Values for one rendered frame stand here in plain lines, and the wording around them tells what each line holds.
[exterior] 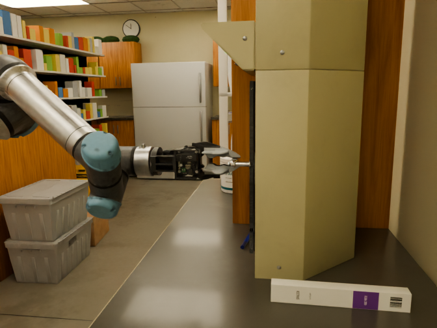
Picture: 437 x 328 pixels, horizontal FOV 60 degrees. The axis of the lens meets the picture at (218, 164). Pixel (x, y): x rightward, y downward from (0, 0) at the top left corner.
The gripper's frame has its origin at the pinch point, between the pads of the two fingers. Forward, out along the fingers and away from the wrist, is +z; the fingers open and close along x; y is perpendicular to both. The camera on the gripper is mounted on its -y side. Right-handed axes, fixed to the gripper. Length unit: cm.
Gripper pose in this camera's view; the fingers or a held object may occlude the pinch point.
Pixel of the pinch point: (235, 160)
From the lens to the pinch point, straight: 95.3
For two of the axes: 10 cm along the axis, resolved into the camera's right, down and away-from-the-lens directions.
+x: -0.1, -9.9, -1.6
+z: 9.9, 0.1, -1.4
